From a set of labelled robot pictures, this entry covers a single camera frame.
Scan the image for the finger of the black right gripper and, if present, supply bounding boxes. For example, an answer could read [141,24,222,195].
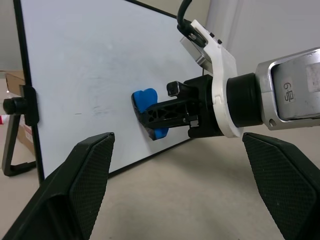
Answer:
[166,80,199,100]
[138,96,200,131]

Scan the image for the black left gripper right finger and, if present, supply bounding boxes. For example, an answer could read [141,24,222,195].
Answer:
[241,132,320,240]

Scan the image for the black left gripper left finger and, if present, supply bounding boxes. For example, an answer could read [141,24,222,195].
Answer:
[0,131,116,240]

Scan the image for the blue whiteboard eraser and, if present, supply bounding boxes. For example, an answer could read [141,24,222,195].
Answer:
[130,87,170,141]

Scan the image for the black-framed whiteboard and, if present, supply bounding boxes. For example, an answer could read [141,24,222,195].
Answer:
[12,0,208,186]

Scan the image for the brown cardboard box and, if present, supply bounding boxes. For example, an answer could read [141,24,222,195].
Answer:
[4,71,36,156]

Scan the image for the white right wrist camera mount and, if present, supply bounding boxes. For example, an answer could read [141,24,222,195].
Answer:
[179,19,245,139]

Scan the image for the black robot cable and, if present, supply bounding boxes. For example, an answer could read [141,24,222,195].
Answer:
[176,0,201,46]

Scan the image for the black whiteboard stand bracket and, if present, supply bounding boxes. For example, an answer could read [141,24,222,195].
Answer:
[1,84,41,178]

